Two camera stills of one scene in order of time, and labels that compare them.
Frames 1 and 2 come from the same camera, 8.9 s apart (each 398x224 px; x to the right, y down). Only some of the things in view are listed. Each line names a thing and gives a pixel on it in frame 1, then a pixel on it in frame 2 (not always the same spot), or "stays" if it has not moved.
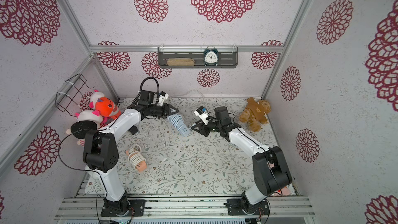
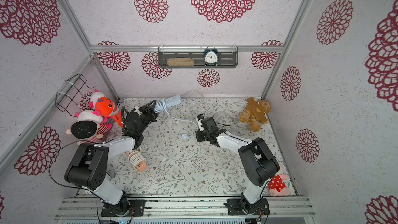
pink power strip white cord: x=137 y=158 stays
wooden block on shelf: x=180 y=61 stays
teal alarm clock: x=211 y=56 stays
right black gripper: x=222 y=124 to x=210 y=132
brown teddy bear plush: x=255 y=113 stays
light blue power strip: x=177 y=121 to x=164 y=104
